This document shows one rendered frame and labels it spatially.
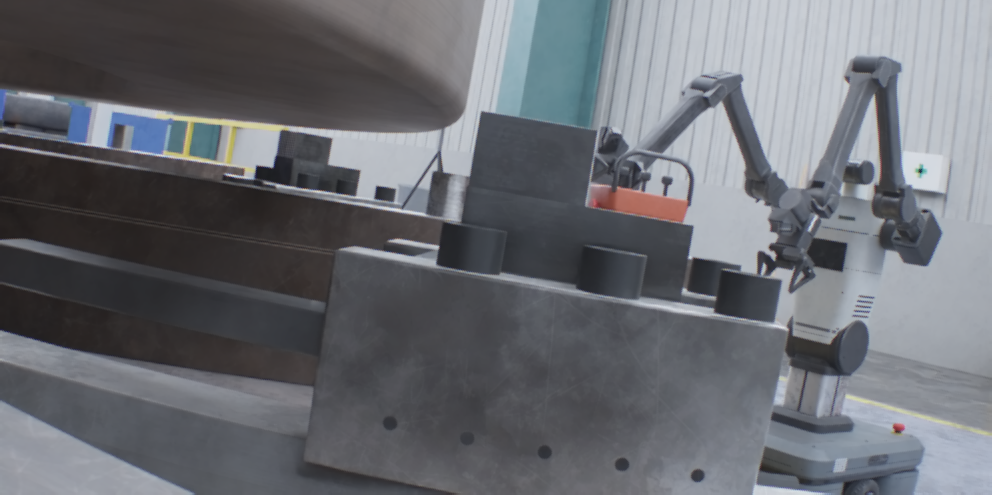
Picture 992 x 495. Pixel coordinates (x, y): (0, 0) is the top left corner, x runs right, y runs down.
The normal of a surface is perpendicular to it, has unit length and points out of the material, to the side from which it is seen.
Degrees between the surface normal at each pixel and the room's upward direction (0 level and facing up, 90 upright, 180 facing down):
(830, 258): 90
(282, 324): 90
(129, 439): 72
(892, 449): 45
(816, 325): 90
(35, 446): 0
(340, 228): 90
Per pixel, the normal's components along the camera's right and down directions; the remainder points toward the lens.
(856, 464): 0.59, 0.12
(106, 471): 0.17, -0.99
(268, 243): 0.29, 0.07
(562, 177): -0.09, 0.00
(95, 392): -0.03, -0.30
